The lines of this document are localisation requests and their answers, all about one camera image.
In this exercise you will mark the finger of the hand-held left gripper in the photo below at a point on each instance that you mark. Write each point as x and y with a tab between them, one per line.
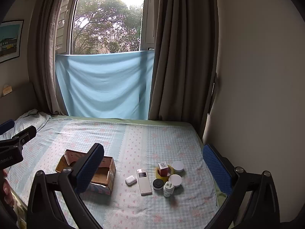
25	136
6	126

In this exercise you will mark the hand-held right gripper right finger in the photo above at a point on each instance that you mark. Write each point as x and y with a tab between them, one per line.
216	167

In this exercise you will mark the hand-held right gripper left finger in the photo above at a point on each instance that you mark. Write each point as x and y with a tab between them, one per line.
88	169

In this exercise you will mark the person's left hand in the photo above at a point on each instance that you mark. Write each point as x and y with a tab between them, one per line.
6	190

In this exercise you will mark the light patterned pillow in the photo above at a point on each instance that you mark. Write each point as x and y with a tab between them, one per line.
31	119

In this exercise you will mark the brown cardboard box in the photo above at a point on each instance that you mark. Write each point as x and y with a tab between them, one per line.
108	171

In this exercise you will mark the small yellow tag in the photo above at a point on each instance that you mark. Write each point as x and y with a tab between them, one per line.
6	90

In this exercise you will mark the white round jar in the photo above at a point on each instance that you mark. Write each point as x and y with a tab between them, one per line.
178	167
175	180

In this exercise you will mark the white earbuds case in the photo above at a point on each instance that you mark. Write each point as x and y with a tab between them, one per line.
130	180

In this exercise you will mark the yellow tape roll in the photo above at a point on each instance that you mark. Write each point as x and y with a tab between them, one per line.
170	171

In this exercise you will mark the small red box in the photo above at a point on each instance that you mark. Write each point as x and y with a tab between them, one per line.
164	171

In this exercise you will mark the white labelled bottle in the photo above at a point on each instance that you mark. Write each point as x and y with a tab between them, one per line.
168	191

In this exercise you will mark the white remote control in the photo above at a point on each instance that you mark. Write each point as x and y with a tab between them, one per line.
144	183

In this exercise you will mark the checkered floral bed sheet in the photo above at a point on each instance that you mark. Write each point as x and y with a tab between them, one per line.
143	143

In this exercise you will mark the black round container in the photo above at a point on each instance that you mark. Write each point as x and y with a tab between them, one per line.
158	184

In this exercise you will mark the green mattress cover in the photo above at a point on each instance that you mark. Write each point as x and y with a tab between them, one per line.
166	122

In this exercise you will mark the brown curtain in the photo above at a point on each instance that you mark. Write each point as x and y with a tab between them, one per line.
43	52
185	52

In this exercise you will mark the light blue cloth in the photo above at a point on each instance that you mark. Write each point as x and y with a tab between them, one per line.
102	85

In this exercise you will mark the window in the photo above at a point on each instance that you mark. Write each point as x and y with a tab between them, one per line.
107	16

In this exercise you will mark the framed wall picture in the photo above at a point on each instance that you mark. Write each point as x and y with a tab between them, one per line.
9	40

